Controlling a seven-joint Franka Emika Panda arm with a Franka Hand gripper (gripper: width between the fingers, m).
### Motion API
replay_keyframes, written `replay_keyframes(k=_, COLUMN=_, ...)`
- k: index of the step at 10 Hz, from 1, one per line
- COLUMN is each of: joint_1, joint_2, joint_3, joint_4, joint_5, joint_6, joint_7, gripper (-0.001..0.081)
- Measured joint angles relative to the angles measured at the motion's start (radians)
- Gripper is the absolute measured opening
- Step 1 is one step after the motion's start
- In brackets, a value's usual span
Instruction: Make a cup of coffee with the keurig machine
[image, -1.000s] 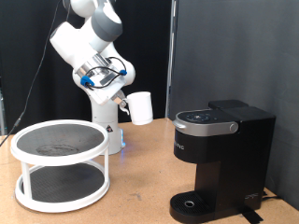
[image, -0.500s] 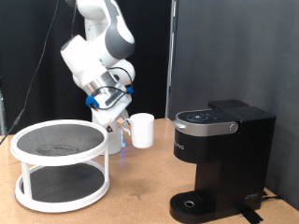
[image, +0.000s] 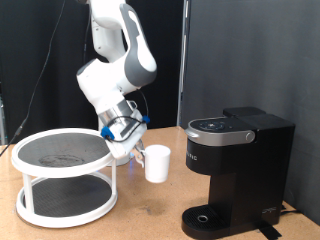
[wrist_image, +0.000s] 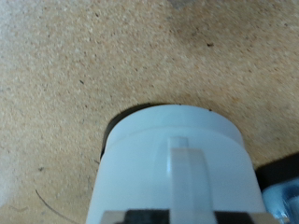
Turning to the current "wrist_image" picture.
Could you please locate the white ceramic mug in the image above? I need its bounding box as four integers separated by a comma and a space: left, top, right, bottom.
85, 104, 268, 224

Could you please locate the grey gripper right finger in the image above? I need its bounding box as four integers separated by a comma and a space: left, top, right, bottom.
214, 211, 282, 224

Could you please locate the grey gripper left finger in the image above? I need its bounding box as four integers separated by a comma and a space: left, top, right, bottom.
101, 209, 172, 224

